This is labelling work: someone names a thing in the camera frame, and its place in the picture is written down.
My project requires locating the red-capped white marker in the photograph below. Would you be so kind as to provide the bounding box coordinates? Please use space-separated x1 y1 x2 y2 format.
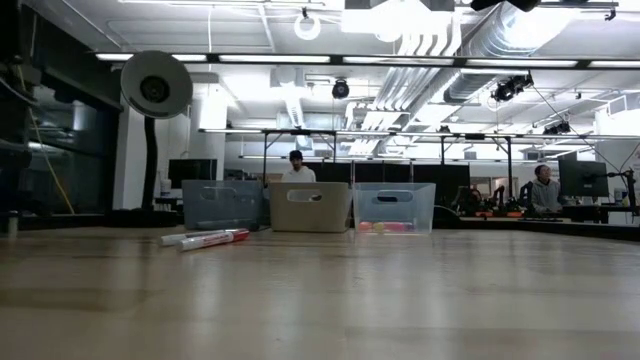
174 228 251 253

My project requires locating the person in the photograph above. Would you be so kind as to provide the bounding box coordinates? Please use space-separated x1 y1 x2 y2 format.
529 163 570 214
280 148 318 184

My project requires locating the opaque light grey bin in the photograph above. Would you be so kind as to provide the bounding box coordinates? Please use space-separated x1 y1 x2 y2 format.
268 180 352 234

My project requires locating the clear plastic bin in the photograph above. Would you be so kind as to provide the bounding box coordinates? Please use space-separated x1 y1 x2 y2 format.
352 182 437 235

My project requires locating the smoky dark translucent bin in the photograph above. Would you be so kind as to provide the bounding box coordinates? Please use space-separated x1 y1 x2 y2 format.
182 178 266 231

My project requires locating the black computer monitor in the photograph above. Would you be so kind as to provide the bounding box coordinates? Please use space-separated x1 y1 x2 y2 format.
558 158 611 198
167 158 219 190

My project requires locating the long LED light bar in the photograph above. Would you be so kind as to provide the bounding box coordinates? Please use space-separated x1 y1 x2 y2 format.
94 52 640 70

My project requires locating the black desk lamp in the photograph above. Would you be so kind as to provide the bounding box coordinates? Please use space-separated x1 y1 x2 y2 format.
110 48 195 227

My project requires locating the black background rig frame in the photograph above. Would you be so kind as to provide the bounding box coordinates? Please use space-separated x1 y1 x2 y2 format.
198 127 516 186

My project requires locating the white ring light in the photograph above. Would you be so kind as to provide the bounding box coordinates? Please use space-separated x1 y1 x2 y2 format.
293 13 323 42

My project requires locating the silver ventilation duct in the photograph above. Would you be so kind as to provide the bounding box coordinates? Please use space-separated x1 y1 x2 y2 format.
424 0 581 106

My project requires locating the yellow hanging cable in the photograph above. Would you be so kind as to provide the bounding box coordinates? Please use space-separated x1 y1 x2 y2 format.
29 107 76 216

